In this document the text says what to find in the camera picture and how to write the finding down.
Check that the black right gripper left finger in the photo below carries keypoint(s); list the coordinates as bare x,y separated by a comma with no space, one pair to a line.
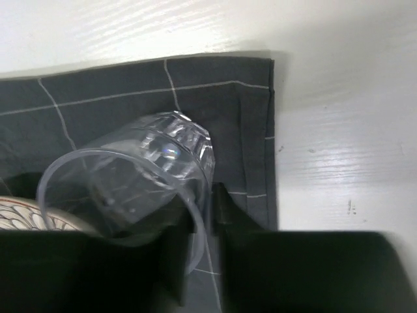
69,271

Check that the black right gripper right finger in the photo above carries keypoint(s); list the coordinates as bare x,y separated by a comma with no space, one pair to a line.
305,271

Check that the floral patterned plate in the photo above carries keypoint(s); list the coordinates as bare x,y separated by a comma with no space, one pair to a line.
24,214

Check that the clear drinking glass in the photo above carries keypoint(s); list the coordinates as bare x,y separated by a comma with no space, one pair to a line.
118,180

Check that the dark grey checked cloth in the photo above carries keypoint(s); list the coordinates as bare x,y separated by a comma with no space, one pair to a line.
232,97

